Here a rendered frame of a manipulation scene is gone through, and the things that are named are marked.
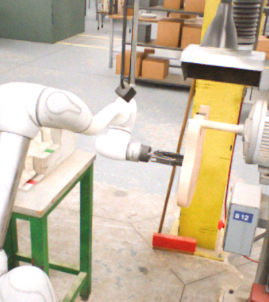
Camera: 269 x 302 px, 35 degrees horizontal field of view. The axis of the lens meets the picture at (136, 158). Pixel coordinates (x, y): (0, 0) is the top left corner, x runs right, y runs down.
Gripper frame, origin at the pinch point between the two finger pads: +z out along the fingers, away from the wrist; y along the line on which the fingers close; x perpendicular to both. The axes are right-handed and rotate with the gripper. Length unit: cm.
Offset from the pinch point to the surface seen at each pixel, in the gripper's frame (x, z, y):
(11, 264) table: -89, -96, -23
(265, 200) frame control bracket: -3.9, 34.1, 18.9
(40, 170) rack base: -12, -61, 15
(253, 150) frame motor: 14.4, 26.2, 20.1
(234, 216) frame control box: -4.4, 23.8, 40.0
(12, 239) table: -71, -94, -21
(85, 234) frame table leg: -55, -50, -18
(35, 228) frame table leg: -28, -51, 37
